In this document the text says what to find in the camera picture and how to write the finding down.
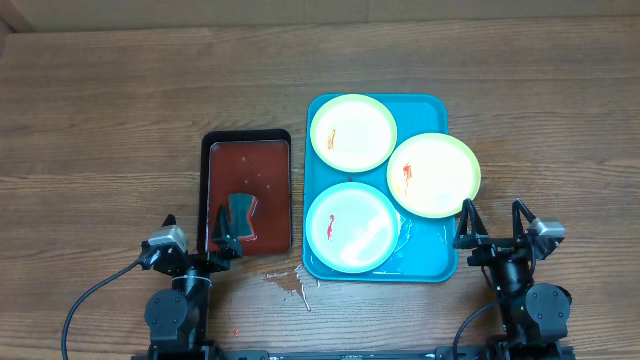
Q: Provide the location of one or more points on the yellow plate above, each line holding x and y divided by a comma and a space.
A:
431, 174
353, 133

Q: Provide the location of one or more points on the black tray with red water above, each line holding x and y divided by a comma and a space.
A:
256, 162

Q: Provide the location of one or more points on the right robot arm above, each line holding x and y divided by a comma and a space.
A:
534, 315

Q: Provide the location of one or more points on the light blue plate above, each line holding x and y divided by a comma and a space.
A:
352, 227

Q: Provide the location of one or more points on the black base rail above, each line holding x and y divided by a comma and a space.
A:
439, 353

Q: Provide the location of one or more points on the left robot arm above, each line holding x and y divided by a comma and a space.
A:
178, 317

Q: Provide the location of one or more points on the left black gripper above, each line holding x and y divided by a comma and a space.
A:
218, 262

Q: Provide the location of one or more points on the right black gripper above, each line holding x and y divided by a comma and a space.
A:
474, 237

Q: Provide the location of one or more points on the teal plastic tray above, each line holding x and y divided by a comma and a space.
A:
423, 253

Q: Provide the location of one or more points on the green orange sponge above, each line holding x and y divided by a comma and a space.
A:
242, 208

